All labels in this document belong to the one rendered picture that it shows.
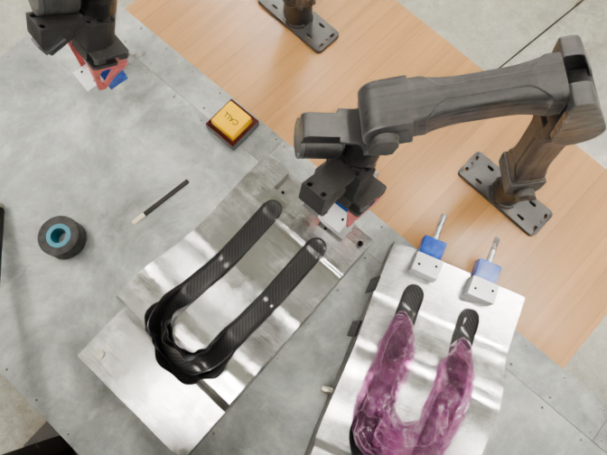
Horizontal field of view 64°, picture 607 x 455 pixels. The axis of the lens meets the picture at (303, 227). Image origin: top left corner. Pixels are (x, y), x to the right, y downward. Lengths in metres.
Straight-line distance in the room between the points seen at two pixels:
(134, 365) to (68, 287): 0.22
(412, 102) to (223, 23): 0.68
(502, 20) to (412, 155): 1.40
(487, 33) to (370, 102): 1.72
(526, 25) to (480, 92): 1.79
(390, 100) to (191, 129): 0.56
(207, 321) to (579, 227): 0.76
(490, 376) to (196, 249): 0.56
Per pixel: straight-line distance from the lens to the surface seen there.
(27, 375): 1.07
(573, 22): 2.51
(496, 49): 2.30
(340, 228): 0.82
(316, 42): 1.16
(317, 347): 0.95
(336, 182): 0.69
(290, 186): 0.94
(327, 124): 0.66
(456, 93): 0.63
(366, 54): 1.16
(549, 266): 1.09
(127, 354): 0.93
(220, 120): 1.03
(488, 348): 0.95
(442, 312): 0.93
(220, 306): 0.85
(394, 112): 0.62
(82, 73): 1.02
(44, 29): 0.88
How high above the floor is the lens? 1.75
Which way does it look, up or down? 75 degrees down
